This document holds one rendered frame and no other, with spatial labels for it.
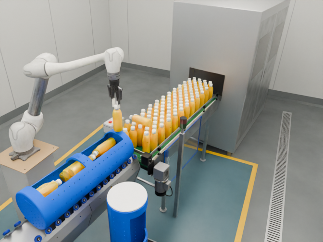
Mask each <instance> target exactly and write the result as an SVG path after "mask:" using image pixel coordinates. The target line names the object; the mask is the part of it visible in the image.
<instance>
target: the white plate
mask: <svg viewBox="0 0 323 242"><path fill-rule="evenodd" d="M146 200H147V191H146V189H145V188H144V187H143V186H142V185H140V184H138V183H135V182H130V181H127V182H122V183H119V184H117V185H115V186H113V187H112V188H111V189H110V190H109V192H108V194H107V201H108V204H109V205H110V207H111V208H113V209H115V210H117V211H120V212H131V211H135V210H137V209H139V208H141V207H142V206H143V205H144V204H145V202H146Z"/></svg>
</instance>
